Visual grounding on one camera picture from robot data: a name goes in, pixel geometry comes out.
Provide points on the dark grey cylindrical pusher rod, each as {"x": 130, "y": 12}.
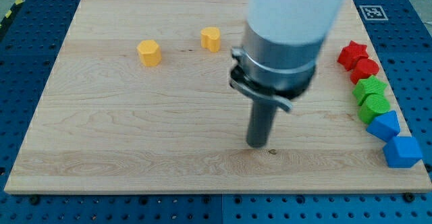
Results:
{"x": 260, "y": 124}

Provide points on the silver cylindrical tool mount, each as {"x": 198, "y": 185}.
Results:
{"x": 273, "y": 73}

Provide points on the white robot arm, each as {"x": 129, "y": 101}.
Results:
{"x": 292, "y": 21}

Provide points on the yellow heart block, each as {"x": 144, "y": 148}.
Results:
{"x": 210, "y": 38}

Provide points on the red star block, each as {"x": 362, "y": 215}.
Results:
{"x": 350, "y": 55}

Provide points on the red cylinder block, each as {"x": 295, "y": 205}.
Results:
{"x": 363, "y": 69}

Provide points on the green star block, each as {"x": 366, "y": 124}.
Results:
{"x": 366, "y": 87}

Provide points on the green cylinder block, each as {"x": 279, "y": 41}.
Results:
{"x": 373, "y": 106}

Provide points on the white fiducial marker tag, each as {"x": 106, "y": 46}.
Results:
{"x": 373, "y": 13}

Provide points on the wooden board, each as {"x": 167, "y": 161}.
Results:
{"x": 107, "y": 124}

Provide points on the blue pentagon block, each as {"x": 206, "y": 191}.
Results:
{"x": 385, "y": 126}

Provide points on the yellow hexagon block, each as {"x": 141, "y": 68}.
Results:
{"x": 149, "y": 53}

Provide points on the blue cube block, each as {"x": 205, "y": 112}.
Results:
{"x": 402, "y": 152}

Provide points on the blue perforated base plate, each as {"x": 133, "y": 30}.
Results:
{"x": 28, "y": 52}

